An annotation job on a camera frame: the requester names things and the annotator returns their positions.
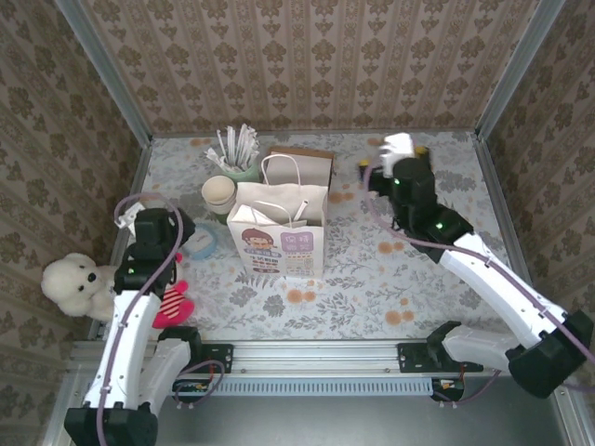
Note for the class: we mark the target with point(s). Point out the white paper napkin stack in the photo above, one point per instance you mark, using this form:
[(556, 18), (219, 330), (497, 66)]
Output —
[(311, 169)]

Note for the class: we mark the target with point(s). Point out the aluminium frame post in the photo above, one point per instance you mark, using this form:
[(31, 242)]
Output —
[(517, 69), (109, 69)]

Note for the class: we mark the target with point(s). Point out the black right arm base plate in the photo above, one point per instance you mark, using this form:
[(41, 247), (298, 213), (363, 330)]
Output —
[(413, 360)]

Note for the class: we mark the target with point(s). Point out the white teddy bear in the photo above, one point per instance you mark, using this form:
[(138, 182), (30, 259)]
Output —
[(70, 283)]

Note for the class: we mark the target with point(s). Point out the aluminium table edge rail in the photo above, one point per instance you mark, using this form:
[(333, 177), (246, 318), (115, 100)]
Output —
[(135, 186), (504, 209), (325, 133)]

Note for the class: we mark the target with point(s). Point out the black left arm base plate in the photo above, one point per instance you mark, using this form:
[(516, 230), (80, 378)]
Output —
[(218, 358)]

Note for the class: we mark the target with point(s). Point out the long white paper-wrapped straw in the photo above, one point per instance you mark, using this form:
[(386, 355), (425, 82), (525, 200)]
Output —
[(301, 213)]

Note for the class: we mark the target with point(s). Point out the plush doll with glasses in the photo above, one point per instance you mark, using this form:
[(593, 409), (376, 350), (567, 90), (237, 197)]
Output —
[(174, 306)]

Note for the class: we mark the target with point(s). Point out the aluminium mounting rail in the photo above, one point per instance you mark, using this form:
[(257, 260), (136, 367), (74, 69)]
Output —
[(316, 355)]

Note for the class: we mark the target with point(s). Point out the mint green straw holder cup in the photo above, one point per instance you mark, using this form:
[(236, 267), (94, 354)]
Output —
[(248, 173)]

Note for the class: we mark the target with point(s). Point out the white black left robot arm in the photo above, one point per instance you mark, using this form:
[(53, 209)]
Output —
[(130, 334)]

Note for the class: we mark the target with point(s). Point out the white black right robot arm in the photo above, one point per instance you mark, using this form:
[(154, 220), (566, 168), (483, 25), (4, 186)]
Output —
[(502, 297)]

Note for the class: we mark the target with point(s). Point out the brown cardboard napkin tray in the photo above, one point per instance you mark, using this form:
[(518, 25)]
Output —
[(302, 149)]

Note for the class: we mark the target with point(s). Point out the stack of green paper cups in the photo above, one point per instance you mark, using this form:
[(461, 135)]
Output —
[(218, 195)]

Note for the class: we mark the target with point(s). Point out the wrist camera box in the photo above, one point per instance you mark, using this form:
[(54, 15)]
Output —
[(125, 219), (396, 149)]

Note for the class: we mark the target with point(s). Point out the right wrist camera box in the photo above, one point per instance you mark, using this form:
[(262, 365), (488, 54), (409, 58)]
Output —
[(396, 149)]

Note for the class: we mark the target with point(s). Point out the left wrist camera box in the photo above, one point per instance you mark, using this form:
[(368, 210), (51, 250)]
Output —
[(125, 219)]

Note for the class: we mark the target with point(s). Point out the white printed paper bag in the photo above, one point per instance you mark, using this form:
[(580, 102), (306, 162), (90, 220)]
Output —
[(279, 251)]

